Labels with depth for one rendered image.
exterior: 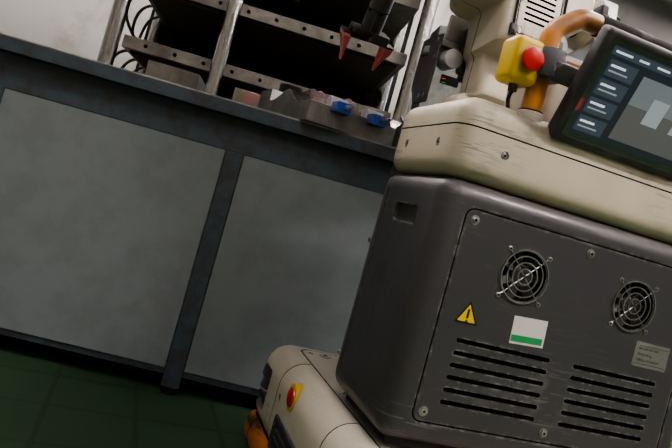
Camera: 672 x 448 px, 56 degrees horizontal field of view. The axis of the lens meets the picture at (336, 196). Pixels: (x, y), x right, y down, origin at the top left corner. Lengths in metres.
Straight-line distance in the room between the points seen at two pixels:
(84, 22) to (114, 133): 3.79
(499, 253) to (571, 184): 0.16
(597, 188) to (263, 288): 0.99
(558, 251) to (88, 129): 1.24
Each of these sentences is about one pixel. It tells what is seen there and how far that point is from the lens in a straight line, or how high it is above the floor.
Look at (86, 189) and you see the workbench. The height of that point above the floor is 0.47.
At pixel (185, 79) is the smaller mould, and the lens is 1.92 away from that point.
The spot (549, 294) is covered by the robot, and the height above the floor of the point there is 0.56.
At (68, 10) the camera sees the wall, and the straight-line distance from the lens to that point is 5.56.
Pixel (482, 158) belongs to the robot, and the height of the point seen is 0.72.
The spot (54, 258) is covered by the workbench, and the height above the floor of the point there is 0.28.
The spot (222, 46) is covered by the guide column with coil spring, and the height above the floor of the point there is 1.09.
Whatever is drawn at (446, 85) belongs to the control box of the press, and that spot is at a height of 1.23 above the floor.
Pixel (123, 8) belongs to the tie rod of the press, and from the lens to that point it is 2.65.
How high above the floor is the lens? 0.59
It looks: 1 degrees up
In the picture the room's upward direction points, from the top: 15 degrees clockwise
